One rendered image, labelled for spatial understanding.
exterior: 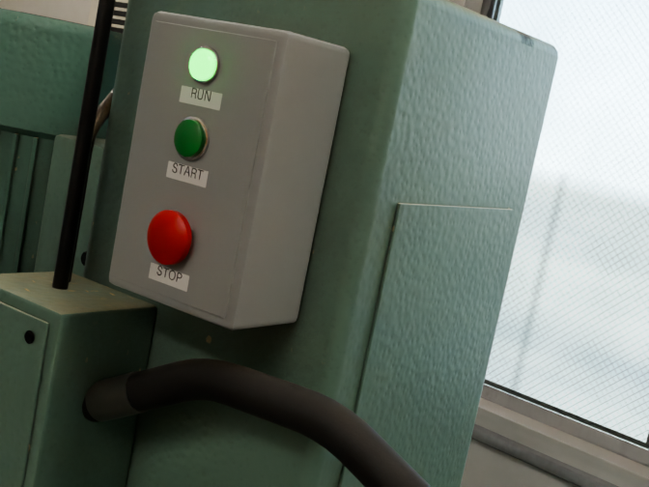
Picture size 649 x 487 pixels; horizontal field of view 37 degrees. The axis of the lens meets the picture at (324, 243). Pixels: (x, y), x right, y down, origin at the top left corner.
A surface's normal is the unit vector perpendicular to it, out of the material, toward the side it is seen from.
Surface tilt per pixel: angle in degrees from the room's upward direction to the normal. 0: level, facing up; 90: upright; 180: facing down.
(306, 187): 90
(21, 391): 90
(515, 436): 90
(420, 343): 90
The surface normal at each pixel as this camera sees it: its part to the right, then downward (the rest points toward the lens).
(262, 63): -0.57, 0.00
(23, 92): -0.03, 0.14
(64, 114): 0.35, 0.21
